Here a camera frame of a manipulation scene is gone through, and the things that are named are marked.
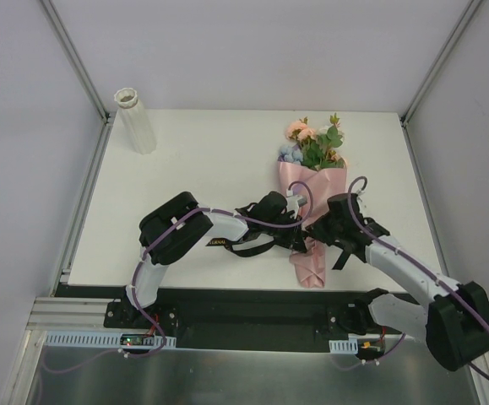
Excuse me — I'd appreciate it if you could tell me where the black ribbon gold lettering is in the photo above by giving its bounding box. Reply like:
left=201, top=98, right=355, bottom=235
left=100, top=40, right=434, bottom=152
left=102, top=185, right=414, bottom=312
left=205, top=235, right=353, bottom=272

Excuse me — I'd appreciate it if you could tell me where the pink flower bouquet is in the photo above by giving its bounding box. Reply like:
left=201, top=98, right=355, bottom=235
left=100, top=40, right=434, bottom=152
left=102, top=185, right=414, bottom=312
left=278, top=114, right=347, bottom=289

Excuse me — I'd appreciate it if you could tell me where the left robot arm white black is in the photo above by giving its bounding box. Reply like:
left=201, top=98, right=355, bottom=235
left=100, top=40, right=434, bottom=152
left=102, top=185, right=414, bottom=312
left=122, top=190, right=308, bottom=328

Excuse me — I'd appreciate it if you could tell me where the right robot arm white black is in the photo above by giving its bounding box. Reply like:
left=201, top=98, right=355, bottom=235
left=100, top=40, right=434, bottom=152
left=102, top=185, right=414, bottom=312
left=306, top=194, right=489, bottom=371

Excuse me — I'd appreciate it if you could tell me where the white ribbed vase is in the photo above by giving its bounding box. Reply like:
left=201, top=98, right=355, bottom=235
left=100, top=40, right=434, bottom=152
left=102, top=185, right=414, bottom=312
left=114, top=88, right=157, bottom=155

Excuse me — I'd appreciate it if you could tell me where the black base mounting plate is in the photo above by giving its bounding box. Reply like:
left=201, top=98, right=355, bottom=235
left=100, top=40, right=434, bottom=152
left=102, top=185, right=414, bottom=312
left=103, top=288, right=360, bottom=353

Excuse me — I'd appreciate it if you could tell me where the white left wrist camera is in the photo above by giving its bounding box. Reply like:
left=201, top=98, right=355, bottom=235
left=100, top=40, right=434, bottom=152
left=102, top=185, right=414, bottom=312
left=285, top=190, right=307, bottom=212

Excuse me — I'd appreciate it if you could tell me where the small white cable duct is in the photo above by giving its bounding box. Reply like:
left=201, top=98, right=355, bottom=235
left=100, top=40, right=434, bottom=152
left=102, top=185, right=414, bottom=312
left=329, top=338, right=359, bottom=355

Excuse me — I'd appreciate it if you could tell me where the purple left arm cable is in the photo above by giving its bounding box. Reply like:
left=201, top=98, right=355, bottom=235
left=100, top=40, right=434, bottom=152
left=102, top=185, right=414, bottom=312
left=129, top=181, right=312, bottom=359

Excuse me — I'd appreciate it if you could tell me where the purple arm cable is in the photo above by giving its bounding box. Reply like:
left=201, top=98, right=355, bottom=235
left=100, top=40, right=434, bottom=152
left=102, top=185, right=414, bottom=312
left=332, top=175, right=489, bottom=386
left=129, top=181, right=312, bottom=359

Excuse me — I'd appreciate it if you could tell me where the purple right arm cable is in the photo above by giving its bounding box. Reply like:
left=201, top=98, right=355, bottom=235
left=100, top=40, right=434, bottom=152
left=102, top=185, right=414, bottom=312
left=332, top=175, right=489, bottom=386

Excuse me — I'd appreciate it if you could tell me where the white slotted cable duct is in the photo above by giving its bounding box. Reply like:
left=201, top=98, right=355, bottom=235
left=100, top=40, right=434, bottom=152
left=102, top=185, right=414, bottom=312
left=45, top=331, right=177, bottom=350

